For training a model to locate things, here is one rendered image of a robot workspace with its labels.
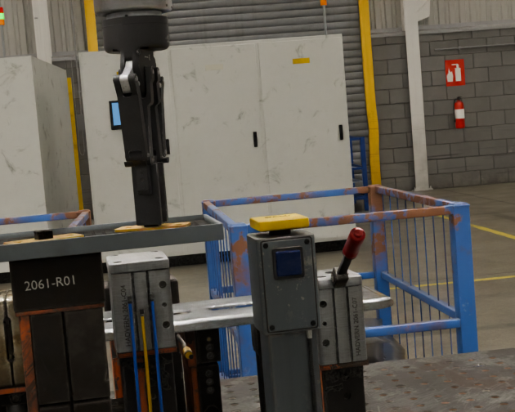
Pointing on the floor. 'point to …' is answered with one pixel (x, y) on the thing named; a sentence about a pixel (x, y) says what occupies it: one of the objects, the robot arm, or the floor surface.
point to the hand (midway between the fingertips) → (150, 194)
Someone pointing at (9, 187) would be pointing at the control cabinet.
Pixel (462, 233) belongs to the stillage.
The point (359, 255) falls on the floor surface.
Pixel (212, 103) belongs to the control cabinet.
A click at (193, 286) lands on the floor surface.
